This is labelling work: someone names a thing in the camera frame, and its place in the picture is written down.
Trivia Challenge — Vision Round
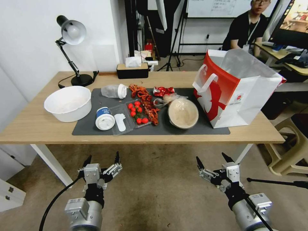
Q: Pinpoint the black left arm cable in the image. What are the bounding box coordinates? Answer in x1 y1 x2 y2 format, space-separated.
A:
39 177 85 231

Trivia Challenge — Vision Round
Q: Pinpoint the clear plastic bag with bun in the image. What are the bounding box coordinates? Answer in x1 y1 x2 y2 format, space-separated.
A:
153 93 189 108

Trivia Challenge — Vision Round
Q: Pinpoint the white tissue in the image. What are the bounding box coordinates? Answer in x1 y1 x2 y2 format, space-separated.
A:
125 57 142 68

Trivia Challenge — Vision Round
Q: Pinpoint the black desk lamp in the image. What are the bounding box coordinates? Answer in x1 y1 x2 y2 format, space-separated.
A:
55 15 100 88

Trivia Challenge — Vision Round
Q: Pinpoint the clear disposable takeout box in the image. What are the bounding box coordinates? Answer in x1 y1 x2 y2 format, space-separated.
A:
111 99 153 136

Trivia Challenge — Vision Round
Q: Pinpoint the crushed red drink can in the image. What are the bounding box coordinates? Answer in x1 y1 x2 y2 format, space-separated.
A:
153 86 175 98

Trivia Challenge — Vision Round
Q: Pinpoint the blue white paper cup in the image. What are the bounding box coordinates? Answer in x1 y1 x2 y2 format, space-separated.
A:
95 106 115 131

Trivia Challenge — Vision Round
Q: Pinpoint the pale wooden desk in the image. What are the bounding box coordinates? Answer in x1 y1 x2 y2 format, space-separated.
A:
253 42 308 76

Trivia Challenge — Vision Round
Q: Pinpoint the black tripod leg rod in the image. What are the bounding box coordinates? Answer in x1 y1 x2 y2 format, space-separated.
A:
246 177 308 190

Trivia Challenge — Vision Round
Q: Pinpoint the black bundle on desk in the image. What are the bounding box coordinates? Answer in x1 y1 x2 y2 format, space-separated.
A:
276 49 308 71

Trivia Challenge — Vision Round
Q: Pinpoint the white drawer cabinet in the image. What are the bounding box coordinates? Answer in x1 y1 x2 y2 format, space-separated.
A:
0 177 27 213

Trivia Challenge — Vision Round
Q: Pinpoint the kraft paper bowl clear lid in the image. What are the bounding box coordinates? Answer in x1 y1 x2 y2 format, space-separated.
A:
167 99 200 130

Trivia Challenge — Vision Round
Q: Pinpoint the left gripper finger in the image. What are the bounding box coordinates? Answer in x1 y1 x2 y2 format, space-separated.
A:
103 151 123 181
77 155 93 173

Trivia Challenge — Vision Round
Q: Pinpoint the beige plastic stool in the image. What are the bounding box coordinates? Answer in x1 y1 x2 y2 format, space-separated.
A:
263 114 308 176

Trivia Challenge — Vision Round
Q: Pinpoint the red white delivery bag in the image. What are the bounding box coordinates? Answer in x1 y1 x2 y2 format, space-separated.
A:
192 49 287 129

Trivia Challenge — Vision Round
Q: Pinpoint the large black display screen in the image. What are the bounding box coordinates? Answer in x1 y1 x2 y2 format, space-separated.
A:
268 0 308 46

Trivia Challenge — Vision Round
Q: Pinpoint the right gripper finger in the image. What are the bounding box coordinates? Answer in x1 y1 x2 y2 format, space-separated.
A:
221 152 241 168
195 156 218 185

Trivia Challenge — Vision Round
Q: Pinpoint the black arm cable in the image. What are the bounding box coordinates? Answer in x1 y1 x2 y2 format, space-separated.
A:
39 177 85 231
240 191 274 231

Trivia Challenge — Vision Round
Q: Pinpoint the clear plastic cup white lid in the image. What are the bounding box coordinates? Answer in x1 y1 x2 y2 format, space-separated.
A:
100 83 128 99

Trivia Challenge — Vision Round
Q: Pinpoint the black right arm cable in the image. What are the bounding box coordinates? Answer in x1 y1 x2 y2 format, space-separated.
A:
240 191 274 231

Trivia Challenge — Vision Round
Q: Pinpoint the black tripod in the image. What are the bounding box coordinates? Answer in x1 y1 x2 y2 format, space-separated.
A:
157 0 190 72

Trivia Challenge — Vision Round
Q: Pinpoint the whiteboard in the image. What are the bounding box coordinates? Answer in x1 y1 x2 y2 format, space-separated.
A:
185 0 281 19

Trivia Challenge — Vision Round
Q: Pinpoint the large white plastic bowl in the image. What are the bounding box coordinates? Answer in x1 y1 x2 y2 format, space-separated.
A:
44 85 92 123

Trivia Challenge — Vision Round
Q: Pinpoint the dark grey table mat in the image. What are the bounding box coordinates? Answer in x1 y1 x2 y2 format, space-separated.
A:
72 87 231 136

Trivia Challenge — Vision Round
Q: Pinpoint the wooden table with white legs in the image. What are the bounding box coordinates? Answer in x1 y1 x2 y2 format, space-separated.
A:
0 71 286 187

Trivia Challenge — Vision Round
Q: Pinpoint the person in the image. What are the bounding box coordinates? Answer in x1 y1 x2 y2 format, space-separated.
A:
221 0 268 57

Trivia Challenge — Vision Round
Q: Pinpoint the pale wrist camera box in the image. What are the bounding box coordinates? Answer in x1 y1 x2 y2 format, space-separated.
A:
222 163 242 187
83 163 101 185

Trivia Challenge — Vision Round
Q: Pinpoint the red crayfish shell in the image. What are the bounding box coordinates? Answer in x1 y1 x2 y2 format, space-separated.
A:
137 93 153 109
143 107 161 126
129 83 148 98

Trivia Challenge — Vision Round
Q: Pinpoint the black tissue box wooden lid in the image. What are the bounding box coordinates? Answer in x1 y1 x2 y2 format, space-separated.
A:
116 63 150 80

